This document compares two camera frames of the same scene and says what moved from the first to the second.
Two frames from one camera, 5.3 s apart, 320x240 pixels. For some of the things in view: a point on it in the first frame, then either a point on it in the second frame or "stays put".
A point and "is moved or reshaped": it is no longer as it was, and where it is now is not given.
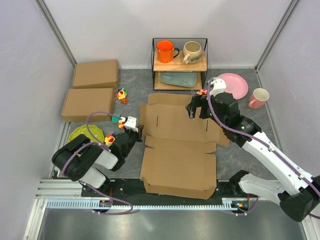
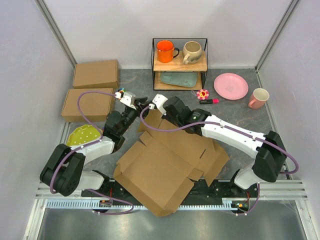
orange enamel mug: [165, 49] stays put
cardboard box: [79, 103] stays put
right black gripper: [199, 101] -> [166, 117]
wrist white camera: [130, 123] -> [128, 98]
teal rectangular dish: [183, 79] stays put
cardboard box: [96, 74] stays put
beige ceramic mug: [192, 51] stays put
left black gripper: [140, 128] -> [140, 100]
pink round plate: [234, 84] stays put
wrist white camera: [218, 85] -> [159, 100]
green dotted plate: [83, 130] stays put
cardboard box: [178, 159] is moved or reshaped
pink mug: [259, 98] stays put
